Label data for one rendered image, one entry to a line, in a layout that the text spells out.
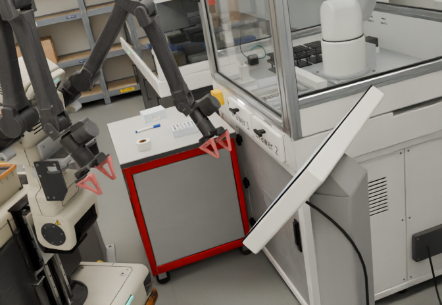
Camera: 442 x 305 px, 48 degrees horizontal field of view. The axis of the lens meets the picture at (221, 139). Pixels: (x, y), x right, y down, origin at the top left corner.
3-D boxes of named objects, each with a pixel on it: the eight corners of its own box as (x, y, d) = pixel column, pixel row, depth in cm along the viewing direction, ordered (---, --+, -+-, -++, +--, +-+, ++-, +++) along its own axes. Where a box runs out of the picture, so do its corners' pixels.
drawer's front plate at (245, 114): (252, 136, 219) (248, 113, 214) (231, 117, 245) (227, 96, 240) (256, 135, 219) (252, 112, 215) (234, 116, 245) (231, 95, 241)
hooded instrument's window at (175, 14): (158, 81, 297) (141, 4, 279) (121, 37, 456) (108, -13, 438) (327, 38, 322) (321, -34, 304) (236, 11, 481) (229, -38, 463)
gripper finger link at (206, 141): (230, 149, 189) (216, 129, 190) (221, 154, 183) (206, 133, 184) (219, 158, 193) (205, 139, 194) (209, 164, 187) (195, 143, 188)
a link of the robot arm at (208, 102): (181, 97, 195) (175, 106, 188) (201, 79, 190) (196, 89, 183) (202, 118, 198) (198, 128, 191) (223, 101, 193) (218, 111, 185)
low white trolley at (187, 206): (155, 292, 260) (120, 164, 230) (137, 233, 315) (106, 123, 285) (256, 256, 272) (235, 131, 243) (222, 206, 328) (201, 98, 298)
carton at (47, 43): (20, 71, 551) (12, 47, 540) (23, 66, 580) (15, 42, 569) (57, 64, 558) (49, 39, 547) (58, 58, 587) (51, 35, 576)
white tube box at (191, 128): (174, 138, 248) (173, 131, 246) (171, 132, 255) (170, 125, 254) (198, 131, 250) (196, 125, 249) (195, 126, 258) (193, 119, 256)
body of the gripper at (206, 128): (224, 129, 194) (214, 114, 195) (211, 135, 186) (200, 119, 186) (214, 138, 198) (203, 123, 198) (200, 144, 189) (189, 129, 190)
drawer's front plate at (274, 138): (281, 163, 191) (278, 137, 186) (254, 138, 216) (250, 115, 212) (285, 162, 191) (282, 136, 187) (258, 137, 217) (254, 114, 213)
